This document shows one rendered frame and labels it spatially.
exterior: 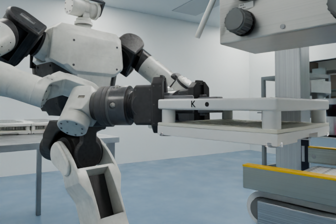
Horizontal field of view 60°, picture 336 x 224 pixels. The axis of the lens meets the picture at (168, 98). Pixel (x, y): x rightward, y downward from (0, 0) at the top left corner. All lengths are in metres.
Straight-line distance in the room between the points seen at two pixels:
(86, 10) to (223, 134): 0.75
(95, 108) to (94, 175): 0.43
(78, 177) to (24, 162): 4.23
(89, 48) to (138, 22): 4.90
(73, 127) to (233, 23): 0.41
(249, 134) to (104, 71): 0.66
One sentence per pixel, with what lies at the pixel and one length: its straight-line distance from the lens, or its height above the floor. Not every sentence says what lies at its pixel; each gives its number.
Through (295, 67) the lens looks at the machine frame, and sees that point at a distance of 0.72.
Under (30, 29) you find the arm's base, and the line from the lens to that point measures 0.96.
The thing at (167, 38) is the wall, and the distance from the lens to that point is 6.11.
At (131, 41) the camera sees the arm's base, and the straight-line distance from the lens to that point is 1.18.
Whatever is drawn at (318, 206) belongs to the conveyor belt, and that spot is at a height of 0.92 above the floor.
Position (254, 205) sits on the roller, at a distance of 0.46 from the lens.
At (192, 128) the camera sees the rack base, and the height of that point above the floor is 1.01.
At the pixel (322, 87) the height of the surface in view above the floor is 1.32.
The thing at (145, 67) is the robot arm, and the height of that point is 1.20.
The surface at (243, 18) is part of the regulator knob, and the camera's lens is 0.39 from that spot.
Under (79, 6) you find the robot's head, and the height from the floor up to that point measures 1.39.
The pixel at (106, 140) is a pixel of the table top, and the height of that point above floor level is 0.85.
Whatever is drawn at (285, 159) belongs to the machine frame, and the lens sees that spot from 0.73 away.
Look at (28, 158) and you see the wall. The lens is 5.16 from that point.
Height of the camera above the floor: 1.04
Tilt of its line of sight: 2 degrees up
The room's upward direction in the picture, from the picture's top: straight up
